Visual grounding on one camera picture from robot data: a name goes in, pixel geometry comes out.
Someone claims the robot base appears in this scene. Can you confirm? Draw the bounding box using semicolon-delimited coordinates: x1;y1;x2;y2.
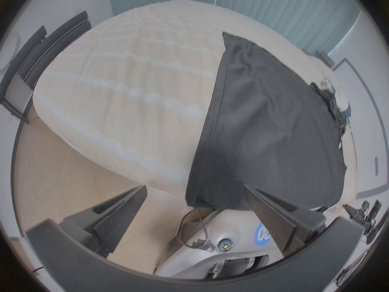
155;207;284;277

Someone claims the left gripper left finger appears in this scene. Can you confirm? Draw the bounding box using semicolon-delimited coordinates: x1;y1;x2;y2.
62;185;148;256

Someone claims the grey bedside table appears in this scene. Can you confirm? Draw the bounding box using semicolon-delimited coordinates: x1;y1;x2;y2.
314;50;335;68

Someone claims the black shiny garment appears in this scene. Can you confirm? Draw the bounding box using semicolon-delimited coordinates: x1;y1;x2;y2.
310;82;347;136

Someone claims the black T-shirt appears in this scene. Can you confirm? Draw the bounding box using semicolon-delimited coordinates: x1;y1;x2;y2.
185;32;348;210

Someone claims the black cable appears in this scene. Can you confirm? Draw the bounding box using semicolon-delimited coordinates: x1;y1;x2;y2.
178;207;213;249

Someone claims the bed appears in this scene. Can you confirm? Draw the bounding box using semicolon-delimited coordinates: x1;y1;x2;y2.
32;0;389;207

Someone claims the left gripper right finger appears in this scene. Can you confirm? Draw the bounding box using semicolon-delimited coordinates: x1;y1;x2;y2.
244;184;327;258

